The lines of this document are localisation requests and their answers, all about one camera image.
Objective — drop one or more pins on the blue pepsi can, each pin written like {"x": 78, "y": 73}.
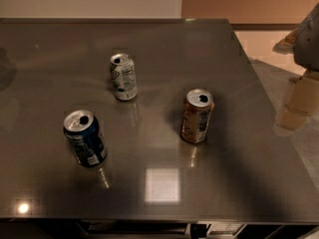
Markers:
{"x": 82, "y": 130}

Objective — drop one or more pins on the white green 7up can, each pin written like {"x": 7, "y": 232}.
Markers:
{"x": 122, "y": 70}

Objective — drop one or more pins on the orange soda can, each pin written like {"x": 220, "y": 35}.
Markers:
{"x": 197, "y": 108}

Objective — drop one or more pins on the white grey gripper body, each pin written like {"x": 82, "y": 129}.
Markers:
{"x": 308, "y": 47}

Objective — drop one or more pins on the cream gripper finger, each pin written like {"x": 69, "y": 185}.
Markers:
{"x": 287, "y": 44}
{"x": 300, "y": 102}

